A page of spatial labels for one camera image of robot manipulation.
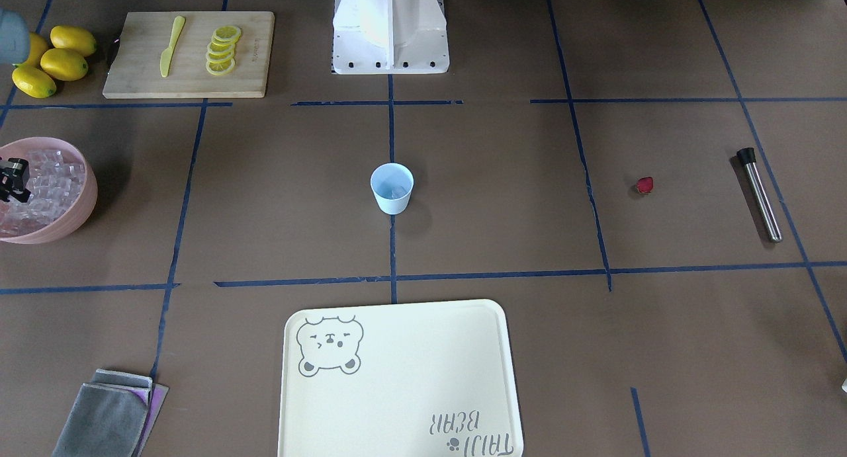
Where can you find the red strawberry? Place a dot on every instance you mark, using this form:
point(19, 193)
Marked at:
point(645, 185)

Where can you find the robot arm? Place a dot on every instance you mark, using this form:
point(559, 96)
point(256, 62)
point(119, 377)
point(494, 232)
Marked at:
point(15, 41)

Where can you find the light blue cup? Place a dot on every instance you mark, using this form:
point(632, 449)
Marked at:
point(382, 178)

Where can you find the pile of ice cubes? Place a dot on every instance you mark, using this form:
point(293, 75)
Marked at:
point(56, 183)

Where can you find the cream bear tray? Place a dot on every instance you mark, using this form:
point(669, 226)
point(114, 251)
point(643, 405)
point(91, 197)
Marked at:
point(418, 379)

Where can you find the lemon slices row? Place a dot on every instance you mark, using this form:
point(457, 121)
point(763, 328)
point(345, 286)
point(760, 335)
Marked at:
point(220, 57)

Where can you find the yellow plastic knife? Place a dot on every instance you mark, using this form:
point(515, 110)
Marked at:
point(166, 55)

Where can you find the wooden cutting board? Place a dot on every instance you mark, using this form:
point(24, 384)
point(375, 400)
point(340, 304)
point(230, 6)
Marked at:
point(135, 72)

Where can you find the pink bowl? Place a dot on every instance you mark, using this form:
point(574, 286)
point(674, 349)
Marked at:
point(78, 213)

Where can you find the folded grey cloth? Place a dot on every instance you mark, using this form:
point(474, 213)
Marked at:
point(113, 415)

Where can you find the yellow lemon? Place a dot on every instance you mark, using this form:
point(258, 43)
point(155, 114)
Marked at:
point(38, 47)
point(33, 82)
point(64, 64)
point(74, 38)

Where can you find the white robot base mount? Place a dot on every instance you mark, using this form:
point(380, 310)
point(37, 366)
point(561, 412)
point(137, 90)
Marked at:
point(389, 37)

